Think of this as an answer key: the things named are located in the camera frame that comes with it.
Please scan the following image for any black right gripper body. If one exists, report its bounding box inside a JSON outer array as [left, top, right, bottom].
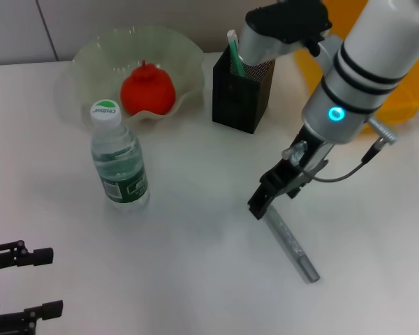
[[259, 126, 333, 197]]

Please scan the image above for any grey marker pen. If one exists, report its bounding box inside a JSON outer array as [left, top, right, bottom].
[[261, 204, 321, 285]]

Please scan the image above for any clear bottle with green label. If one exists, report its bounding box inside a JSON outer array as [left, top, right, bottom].
[[89, 99, 150, 213]]

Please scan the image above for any mint green pen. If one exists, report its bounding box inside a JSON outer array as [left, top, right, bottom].
[[226, 29, 247, 78]]

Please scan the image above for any red-orange toy orange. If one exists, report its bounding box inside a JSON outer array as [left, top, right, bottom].
[[120, 59, 177, 116]]

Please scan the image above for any black mesh pen holder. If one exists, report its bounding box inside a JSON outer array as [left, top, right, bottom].
[[212, 47, 277, 135]]

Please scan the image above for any translucent wavy glass fruit bowl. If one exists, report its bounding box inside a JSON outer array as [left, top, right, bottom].
[[71, 24, 206, 124]]

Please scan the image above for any yellow plastic bin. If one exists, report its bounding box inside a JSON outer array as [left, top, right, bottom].
[[295, 0, 419, 136]]

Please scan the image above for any right gripper cable with plug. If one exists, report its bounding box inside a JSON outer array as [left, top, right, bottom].
[[281, 117, 399, 183]]

